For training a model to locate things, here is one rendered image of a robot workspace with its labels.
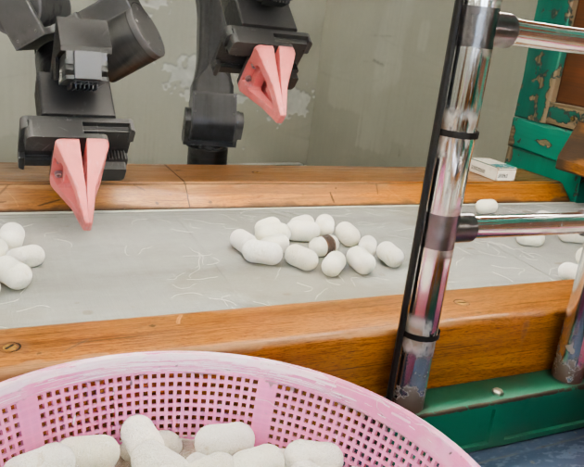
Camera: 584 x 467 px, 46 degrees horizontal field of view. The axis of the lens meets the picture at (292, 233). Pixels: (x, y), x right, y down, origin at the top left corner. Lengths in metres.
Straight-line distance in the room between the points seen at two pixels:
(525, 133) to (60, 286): 0.82
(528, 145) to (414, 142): 1.39
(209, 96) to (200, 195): 0.30
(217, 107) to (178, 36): 1.72
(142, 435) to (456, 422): 0.23
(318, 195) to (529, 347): 0.37
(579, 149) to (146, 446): 0.79
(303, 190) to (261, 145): 2.16
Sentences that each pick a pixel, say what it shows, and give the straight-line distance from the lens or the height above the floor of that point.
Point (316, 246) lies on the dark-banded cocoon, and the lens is 0.64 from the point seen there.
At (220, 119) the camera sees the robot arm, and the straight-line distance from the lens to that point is 1.04.
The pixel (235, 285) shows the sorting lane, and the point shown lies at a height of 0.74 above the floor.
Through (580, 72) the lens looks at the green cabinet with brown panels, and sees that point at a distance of 1.12.
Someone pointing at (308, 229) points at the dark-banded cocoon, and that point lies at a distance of 0.68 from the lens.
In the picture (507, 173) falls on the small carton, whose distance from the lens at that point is 1.03.
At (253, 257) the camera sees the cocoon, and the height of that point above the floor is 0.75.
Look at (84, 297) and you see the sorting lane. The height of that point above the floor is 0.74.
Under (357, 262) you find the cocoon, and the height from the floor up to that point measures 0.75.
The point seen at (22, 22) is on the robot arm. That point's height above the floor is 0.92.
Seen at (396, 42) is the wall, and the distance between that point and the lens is 2.64.
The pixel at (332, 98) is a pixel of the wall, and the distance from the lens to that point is 2.96.
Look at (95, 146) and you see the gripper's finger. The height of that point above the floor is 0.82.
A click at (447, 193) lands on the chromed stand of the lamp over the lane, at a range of 0.42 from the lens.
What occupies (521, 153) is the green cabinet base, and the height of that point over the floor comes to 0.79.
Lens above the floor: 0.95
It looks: 18 degrees down
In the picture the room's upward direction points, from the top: 7 degrees clockwise
